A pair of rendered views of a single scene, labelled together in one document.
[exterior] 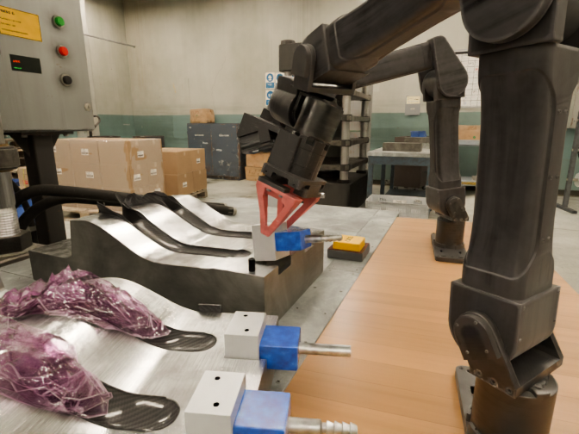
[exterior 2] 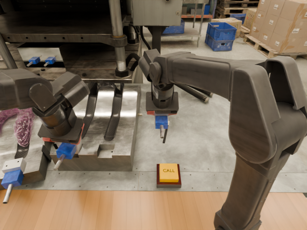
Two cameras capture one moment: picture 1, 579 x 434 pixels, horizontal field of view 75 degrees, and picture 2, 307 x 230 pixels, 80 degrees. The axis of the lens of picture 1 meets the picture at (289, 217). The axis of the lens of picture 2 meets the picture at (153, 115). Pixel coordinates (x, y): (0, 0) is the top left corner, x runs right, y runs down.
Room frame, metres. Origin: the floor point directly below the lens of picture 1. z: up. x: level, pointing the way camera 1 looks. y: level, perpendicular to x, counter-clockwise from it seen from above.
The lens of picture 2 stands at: (0.64, -0.44, 1.36)
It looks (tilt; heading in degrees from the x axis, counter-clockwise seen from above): 39 degrees down; 67
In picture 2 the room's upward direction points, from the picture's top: straight up
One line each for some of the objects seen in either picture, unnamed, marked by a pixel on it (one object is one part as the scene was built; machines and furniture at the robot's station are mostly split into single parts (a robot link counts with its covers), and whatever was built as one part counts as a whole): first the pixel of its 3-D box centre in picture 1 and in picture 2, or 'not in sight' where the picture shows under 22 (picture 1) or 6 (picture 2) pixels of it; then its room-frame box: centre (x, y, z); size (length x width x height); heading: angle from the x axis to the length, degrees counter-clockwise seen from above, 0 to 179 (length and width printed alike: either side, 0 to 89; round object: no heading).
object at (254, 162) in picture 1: (266, 159); not in sight; (7.52, 0.44, 0.42); 0.86 x 0.33 x 0.83; 67
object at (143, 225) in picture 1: (181, 220); (102, 105); (0.68, 0.20, 0.92); 0.35 x 0.16 x 0.09; 67
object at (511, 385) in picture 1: (508, 339); not in sight; (0.30, -0.20, 0.90); 0.09 x 0.06 x 0.06; 122
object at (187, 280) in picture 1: (179, 243); (107, 112); (0.69, 0.21, 0.87); 0.50 x 0.26 x 0.14; 67
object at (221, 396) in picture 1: (275, 424); not in sight; (0.26, 0.01, 0.86); 0.13 x 0.05 x 0.05; 84
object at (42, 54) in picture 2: not in sight; (58, 48); (0.51, 1.16, 0.87); 0.50 x 0.27 x 0.17; 67
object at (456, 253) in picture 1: (449, 232); not in sight; (0.87, -0.38, 0.84); 0.20 x 0.07 x 0.08; 162
